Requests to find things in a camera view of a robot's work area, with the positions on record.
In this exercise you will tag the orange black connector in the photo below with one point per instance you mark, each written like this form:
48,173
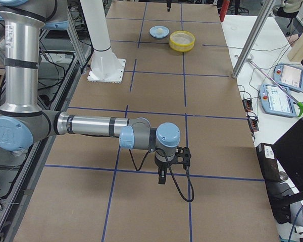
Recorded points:
247,104
253,124

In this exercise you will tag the blue teach pendant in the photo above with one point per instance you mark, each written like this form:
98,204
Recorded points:
274,101
289,76

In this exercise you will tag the aluminium frame post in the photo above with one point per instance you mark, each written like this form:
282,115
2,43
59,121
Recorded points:
255,31

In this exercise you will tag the black monitor with stand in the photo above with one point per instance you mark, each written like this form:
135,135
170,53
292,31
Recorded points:
288,151

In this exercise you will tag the metal reacher green handle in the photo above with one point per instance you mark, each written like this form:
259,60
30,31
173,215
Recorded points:
297,104

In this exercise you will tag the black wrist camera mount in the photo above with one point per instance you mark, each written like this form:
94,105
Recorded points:
182,156

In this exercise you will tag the white pedestal column base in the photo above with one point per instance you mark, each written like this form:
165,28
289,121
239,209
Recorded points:
105,66

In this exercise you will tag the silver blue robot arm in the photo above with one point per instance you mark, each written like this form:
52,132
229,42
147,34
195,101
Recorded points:
23,122

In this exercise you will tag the light blue plate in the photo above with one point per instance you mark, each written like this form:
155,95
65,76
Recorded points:
152,32

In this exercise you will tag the black computer box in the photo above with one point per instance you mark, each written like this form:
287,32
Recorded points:
268,163

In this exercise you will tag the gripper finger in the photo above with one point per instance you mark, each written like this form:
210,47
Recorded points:
168,3

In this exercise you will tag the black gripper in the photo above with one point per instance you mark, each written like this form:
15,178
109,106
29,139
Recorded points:
162,165

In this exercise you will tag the near blue teach pendant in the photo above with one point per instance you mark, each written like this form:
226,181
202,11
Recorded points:
274,101

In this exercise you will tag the orange black connector lower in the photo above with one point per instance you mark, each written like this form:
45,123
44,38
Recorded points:
253,124

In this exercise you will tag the orange black connector upper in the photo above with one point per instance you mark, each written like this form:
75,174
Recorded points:
247,104

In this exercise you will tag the red cylinder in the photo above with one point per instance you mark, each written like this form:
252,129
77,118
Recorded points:
224,9

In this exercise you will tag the far blue teach pendant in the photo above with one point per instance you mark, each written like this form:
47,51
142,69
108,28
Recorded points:
289,76

